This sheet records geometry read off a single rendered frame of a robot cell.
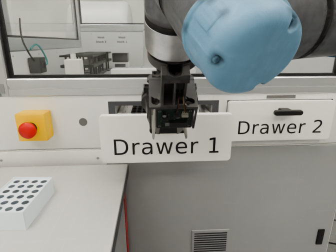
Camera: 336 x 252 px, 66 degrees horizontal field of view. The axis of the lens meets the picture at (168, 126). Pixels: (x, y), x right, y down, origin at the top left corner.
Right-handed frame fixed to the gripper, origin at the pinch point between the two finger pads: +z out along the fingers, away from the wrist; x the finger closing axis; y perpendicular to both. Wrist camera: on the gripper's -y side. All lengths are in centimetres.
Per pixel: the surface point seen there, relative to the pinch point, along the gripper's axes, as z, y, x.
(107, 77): 4.4, -19.1, -14.3
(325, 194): 34, 2, 50
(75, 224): 7.6, 16.4, -17.3
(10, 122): 13.3, -12.3, -40.0
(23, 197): 7.1, 11.0, -27.9
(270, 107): 9.4, -12.8, 28.2
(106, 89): 6.4, -16.8, -14.8
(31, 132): 9.6, -6.0, -31.7
